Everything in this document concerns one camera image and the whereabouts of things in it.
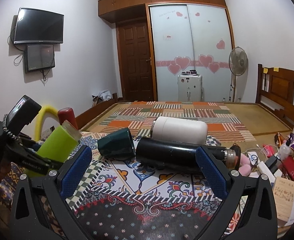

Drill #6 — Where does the black tumbler bottle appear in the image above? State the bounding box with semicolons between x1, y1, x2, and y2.
136;137;241;174

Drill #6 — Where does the white standing fan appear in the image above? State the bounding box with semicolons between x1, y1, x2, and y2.
229;47;249;102

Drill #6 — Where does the white small cabinet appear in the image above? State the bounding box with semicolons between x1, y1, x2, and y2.
178;75;203;102

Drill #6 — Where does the white tumbler cup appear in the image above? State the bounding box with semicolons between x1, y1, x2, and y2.
150;116;208;145

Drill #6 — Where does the wooden bed headboard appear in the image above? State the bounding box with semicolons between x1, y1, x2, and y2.
255;64;294;128

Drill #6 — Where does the clothes pile in corner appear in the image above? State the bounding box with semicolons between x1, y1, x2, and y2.
92;90;112;107

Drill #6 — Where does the green tumbler cup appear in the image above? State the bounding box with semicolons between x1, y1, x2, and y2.
31;120;82;174

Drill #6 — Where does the brown wooden door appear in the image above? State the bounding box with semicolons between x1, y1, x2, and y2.
117;19;154;101

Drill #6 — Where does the dark green mug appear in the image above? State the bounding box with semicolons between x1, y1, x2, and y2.
98;127;135;159

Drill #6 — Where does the sliding wardrobe with hearts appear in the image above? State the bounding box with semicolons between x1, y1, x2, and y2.
98;0;234;102

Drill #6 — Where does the small wall monitor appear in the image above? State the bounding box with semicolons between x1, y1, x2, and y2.
24;44;55;73

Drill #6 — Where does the brown cardboard box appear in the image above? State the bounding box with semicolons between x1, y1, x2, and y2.
272;177;294;224

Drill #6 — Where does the patchwork quilt cloth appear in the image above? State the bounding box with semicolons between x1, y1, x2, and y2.
0;129;252;240

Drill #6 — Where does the yellow foam tube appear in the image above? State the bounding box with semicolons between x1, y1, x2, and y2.
34;105;58;141

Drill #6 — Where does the black wall television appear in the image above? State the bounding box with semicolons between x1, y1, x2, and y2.
13;8;64;44

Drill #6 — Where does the red tumbler cup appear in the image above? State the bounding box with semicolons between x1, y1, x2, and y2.
58;107;78;130

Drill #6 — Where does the striped patchwork bed cover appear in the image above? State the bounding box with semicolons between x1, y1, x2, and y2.
96;100;257;143

